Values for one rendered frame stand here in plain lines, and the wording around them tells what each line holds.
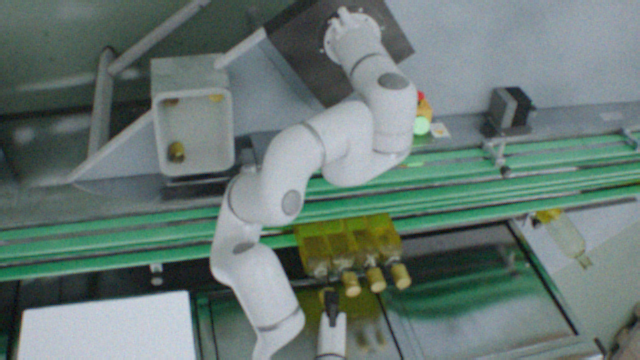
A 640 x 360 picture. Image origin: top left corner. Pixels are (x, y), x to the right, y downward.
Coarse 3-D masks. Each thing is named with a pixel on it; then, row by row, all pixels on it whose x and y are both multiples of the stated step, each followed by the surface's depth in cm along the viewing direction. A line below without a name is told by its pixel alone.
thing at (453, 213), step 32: (544, 192) 163; (576, 192) 164; (608, 192) 165; (288, 224) 147; (416, 224) 150; (448, 224) 152; (32, 256) 133; (64, 256) 134; (96, 256) 135; (128, 256) 135; (160, 256) 136; (192, 256) 137
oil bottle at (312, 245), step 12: (300, 228) 138; (312, 228) 138; (300, 240) 136; (312, 240) 135; (324, 240) 135; (300, 252) 138; (312, 252) 132; (324, 252) 133; (312, 264) 130; (324, 264) 131; (312, 276) 132
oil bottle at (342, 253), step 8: (320, 224) 140; (328, 224) 140; (336, 224) 140; (328, 232) 138; (336, 232) 138; (344, 232) 138; (328, 240) 136; (336, 240) 136; (344, 240) 136; (328, 248) 135; (336, 248) 134; (344, 248) 134; (352, 248) 134; (336, 256) 132; (344, 256) 132; (352, 256) 133; (336, 264) 132; (344, 264) 132; (352, 264) 133; (336, 272) 134
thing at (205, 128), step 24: (168, 96) 122; (192, 96) 132; (168, 120) 134; (192, 120) 136; (216, 120) 138; (168, 144) 138; (192, 144) 140; (216, 144) 142; (168, 168) 135; (192, 168) 137; (216, 168) 138
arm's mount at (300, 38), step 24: (312, 0) 121; (336, 0) 120; (360, 0) 122; (264, 24) 126; (288, 24) 122; (312, 24) 123; (384, 24) 127; (288, 48) 125; (312, 48) 127; (408, 48) 132; (312, 72) 131; (336, 72) 132; (336, 96) 137
